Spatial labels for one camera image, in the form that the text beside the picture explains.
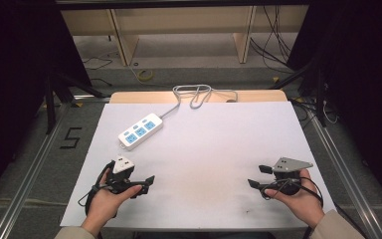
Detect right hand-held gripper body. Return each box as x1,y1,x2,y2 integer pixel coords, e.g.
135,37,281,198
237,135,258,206
271,156,314,196

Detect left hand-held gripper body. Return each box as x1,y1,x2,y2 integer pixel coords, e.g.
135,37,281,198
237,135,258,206
104,154,136,195

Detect white power strip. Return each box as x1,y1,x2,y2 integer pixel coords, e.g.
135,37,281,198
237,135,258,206
117,112,164,151

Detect person's right hand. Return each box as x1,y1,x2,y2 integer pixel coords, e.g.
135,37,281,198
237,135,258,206
264,168,326,230

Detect person's left hand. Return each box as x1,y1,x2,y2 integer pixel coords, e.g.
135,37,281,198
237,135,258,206
81,168,144,235

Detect black metal stand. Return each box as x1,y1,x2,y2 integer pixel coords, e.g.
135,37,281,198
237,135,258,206
44,68,111,134
271,59,328,127

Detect black curtain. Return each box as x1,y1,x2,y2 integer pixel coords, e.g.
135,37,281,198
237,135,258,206
286,0,382,207
0,0,93,211

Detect light wooden bench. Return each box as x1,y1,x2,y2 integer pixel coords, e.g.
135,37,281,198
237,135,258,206
60,4,310,68

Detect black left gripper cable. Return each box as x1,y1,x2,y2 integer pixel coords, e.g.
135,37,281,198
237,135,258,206
77,160,114,217

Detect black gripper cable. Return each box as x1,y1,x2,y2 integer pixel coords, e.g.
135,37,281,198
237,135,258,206
261,176,324,209
77,160,114,217

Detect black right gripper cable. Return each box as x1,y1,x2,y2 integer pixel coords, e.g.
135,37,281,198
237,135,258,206
261,176,324,209

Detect aluminium floor rail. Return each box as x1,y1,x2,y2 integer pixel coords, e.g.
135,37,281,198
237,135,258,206
0,102,72,239
307,112,382,239

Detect yellow cable coil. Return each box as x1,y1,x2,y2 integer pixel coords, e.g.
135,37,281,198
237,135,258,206
135,68,154,83

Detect grey power strip cable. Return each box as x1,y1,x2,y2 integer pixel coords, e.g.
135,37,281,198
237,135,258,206
159,84,239,120

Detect thin black floor cable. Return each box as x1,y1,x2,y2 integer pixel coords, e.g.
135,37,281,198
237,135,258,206
82,55,114,72

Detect bundle of black floor cables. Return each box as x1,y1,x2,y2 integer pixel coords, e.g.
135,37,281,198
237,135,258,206
249,4,295,74

